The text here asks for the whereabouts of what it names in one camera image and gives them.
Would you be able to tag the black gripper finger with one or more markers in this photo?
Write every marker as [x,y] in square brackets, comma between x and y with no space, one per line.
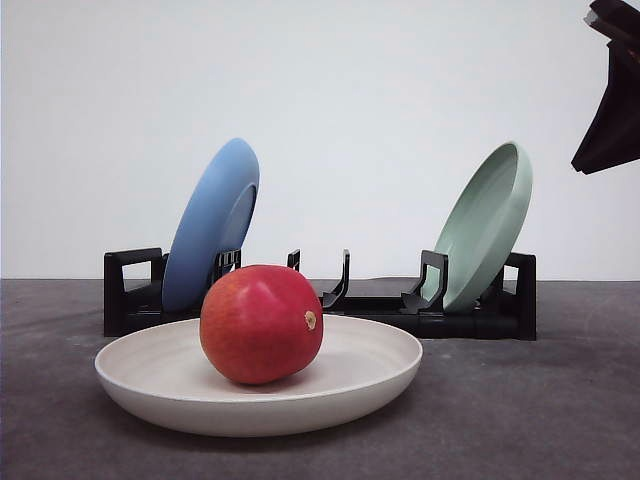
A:
[613,137]

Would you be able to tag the red pomegranate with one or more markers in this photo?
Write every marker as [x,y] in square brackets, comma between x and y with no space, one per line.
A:
[261,324]

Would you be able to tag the white plate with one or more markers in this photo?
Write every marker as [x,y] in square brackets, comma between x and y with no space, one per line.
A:
[165,377]

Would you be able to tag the mint green plate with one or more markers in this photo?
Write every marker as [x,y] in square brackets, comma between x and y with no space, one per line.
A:
[483,228]

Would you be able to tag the blue plate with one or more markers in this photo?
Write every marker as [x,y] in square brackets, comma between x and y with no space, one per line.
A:
[214,215]

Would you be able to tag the black plate rack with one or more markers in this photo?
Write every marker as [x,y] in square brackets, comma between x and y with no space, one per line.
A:
[134,280]

